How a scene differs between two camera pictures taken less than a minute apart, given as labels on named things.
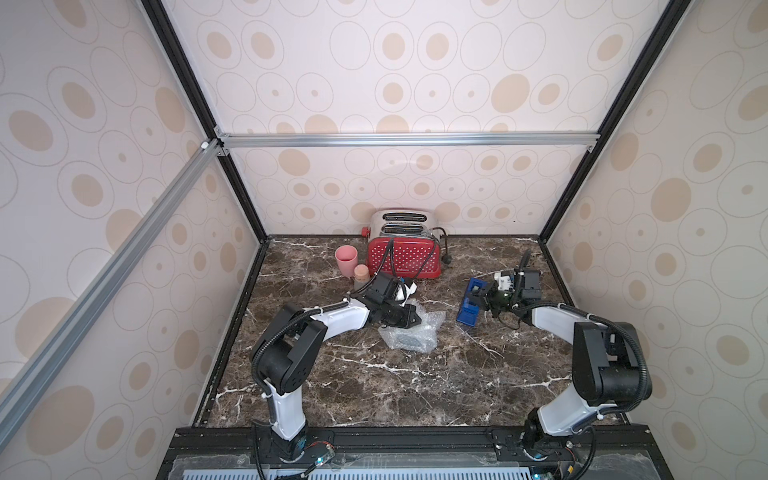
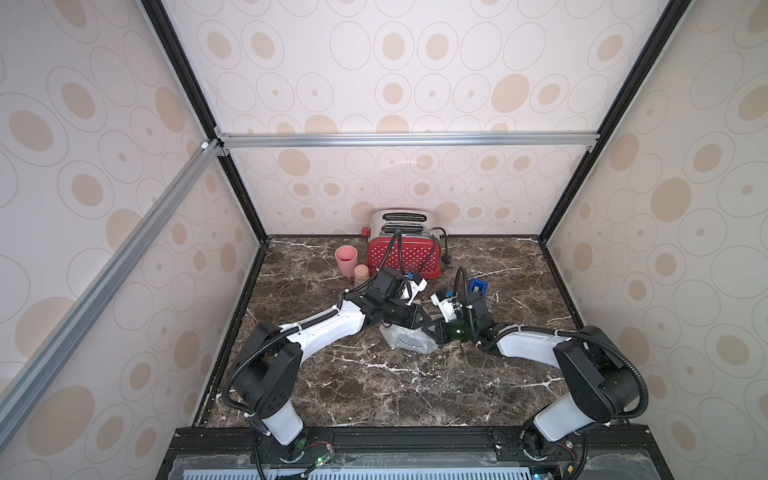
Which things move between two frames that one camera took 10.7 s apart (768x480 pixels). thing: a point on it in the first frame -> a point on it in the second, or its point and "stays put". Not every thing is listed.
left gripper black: [409, 311] stays put
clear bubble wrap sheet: [419, 337] stays put
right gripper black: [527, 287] -> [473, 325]
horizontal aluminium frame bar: [224, 142] stays put
